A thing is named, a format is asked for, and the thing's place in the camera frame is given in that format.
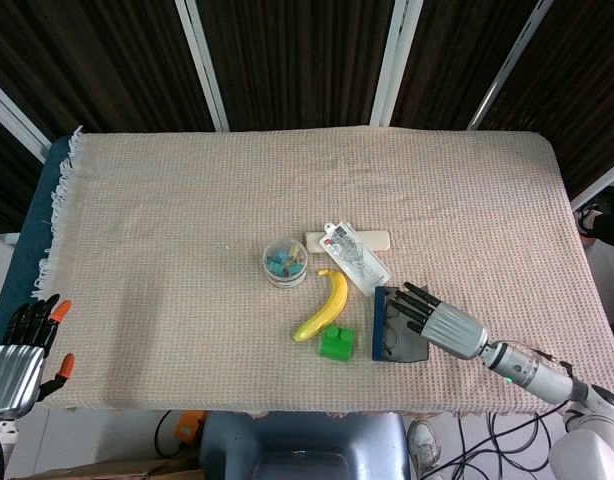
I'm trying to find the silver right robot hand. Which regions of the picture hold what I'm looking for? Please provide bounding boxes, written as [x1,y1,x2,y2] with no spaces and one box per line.
[389,281,490,362]

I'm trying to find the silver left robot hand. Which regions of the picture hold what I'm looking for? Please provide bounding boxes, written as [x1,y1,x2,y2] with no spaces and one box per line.
[0,293,76,419]

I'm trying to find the eyeglasses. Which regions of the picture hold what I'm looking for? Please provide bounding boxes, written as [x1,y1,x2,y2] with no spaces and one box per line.
[381,299,404,357]

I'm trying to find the green toy building block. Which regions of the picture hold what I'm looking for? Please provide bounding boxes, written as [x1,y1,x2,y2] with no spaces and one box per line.
[318,324,357,361]

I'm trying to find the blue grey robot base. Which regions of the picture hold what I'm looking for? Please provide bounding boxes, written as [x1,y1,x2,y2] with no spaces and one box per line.
[199,410,411,480]

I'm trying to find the brown cardboard box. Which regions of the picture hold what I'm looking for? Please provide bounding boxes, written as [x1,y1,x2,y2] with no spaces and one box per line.
[16,453,206,480]

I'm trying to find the ruler set in clear pack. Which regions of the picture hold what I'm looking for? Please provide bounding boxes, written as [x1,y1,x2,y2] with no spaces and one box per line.
[319,221,392,295]

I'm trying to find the yellow banana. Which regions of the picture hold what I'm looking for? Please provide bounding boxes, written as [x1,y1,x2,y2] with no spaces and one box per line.
[292,268,349,344]

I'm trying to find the beige flat stick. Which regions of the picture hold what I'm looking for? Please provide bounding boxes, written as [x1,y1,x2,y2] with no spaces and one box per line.
[305,229,391,255]

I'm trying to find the white and red sneaker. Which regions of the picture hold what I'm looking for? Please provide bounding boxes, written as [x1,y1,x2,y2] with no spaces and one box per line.
[576,203,604,240]

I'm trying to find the clear jar of binder clips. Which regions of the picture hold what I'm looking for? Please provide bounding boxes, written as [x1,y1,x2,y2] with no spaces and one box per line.
[262,237,309,289]

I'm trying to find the orange device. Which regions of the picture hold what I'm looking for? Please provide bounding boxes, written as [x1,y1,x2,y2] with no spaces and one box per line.
[175,410,208,445]

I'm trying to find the dark brown curtain panel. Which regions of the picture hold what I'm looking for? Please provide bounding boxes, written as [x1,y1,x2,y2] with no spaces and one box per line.
[390,0,538,130]
[196,0,396,132]
[0,112,47,235]
[479,0,614,199]
[0,0,216,141]

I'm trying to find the beige waffle tablecloth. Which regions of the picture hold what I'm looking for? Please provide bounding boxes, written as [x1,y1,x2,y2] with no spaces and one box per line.
[31,124,614,420]

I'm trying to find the black cable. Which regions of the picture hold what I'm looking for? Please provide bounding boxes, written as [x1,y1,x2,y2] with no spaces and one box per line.
[419,403,566,480]
[154,410,188,459]
[456,412,556,474]

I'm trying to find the white partition post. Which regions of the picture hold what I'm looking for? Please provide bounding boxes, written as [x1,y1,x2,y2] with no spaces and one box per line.
[369,0,429,127]
[569,154,614,211]
[467,0,556,131]
[0,74,53,164]
[175,0,232,133]

